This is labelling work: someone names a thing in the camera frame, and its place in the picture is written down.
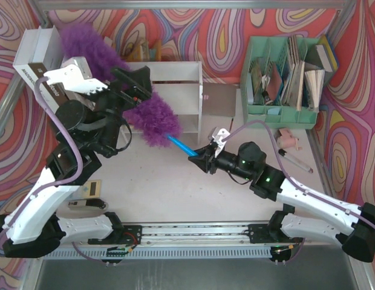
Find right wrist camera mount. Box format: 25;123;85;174
208;127;230;157

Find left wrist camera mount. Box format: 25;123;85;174
44;57;108;95

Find brown pencil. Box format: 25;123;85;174
229;118;234;132

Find white Mademoiselle book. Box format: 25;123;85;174
13;27;54;89

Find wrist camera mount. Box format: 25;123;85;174
44;57;108;95
208;127;230;157

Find books behind shelf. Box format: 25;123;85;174
117;39;161;62

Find brown Fredonia book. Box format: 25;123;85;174
28;27;68;112

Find white black stapler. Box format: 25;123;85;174
67;198;108;211

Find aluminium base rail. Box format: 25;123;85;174
44;222;301;264

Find grey notebook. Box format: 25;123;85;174
202;83;237;117

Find white wooden bookshelf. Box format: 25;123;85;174
128;62;203;146

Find white marker pen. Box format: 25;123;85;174
278;149;313;173

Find grey book in organizer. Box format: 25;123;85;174
305;35;339;73

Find green file organizer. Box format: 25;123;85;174
240;35;329;129

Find purple fluffy duster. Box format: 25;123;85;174
60;24;197;156

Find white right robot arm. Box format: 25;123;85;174
188;142;375;263

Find small yellow book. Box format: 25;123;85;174
82;179;102;199

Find pink pig figurine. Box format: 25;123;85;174
275;128;302;150

